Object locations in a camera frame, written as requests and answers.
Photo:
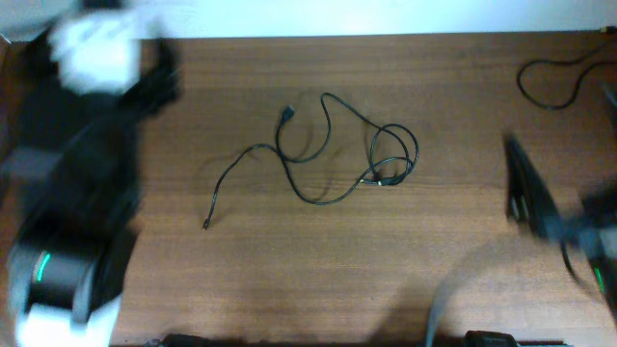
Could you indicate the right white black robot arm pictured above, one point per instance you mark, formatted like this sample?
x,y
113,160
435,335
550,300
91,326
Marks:
x,y
593,232

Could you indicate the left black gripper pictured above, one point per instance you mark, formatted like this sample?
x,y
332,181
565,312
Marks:
x,y
140,90

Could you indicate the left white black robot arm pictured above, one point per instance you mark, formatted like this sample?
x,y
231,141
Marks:
x,y
75,159

